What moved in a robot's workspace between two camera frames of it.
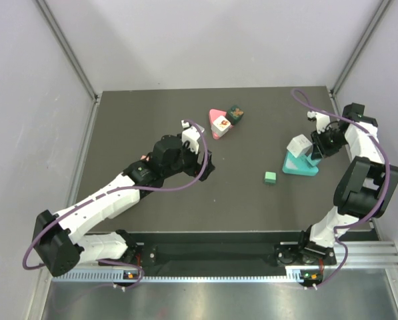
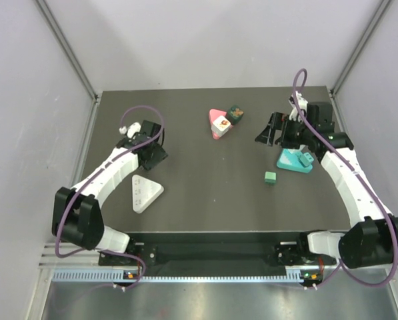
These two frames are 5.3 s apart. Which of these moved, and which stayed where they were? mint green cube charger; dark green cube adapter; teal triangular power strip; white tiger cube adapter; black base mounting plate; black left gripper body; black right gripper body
Moved: black right gripper body; teal triangular power strip; black left gripper body
Stayed: dark green cube adapter; black base mounting plate; white tiger cube adapter; mint green cube charger
